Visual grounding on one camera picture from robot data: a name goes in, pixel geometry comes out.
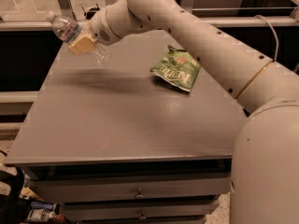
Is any upper grey drawer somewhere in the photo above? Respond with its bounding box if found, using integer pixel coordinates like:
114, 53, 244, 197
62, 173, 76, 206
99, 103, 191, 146
30, 173, 230, 203

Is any lower grey drawer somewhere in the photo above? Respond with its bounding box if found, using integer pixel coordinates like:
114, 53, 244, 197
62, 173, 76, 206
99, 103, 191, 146
62, 200, 219, 221

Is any grey drawer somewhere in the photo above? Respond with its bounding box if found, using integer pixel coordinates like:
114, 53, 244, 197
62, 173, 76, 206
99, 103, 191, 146
62, 200, 219, 221
30, 173, 230, 203

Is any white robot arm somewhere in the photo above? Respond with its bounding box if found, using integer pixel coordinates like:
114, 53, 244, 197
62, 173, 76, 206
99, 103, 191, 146
69, 0, 299, 224

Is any metal railing frame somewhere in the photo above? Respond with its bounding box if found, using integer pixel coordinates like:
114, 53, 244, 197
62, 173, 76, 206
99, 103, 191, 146
0, 0, 299, 30

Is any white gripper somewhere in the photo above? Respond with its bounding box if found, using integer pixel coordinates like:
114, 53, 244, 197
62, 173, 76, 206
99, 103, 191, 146
67, 8, 121, 55

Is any white cable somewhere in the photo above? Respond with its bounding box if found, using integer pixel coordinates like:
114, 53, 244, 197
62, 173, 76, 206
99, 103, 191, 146
255, 14, 280, 63

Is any green chip bag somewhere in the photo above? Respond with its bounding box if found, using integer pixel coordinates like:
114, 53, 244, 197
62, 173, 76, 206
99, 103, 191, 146
150, 46, 201, 92

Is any grey drawer cabinet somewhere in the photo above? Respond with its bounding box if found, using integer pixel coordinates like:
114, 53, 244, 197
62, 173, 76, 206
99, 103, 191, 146
6, 31, 245, 224

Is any black bag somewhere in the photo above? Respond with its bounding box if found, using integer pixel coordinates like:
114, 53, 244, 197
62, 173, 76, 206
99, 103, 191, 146
0, 167, 30, 224

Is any small bottle on floor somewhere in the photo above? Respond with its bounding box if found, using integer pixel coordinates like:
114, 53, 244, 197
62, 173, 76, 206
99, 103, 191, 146
25, 209, 55, 222

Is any clear plastic water bottle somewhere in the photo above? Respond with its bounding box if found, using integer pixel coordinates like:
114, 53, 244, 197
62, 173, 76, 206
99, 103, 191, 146
46, 11, 109, 66

